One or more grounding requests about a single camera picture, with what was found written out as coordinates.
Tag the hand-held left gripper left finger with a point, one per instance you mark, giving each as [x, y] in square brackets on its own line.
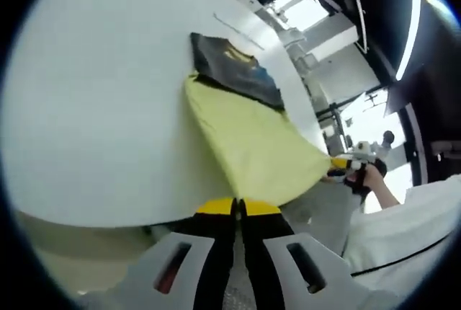
[212, 252]

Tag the white table slot cover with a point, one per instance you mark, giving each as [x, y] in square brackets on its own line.
[239, 32]

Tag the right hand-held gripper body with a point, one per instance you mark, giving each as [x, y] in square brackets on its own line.
[363, 153]

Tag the person's right hand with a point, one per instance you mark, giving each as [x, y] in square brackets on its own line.
[374, 180]

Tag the yellow garment grey blue sleeves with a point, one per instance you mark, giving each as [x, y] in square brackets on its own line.
[245, 144]

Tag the person's white shirt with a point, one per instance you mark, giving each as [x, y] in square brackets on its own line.
[403, 238]

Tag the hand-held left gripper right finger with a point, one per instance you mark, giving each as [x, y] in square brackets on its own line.
[263, 252]

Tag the white ceiling light strip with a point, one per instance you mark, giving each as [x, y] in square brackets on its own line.
[356, 7]
[410, 21]

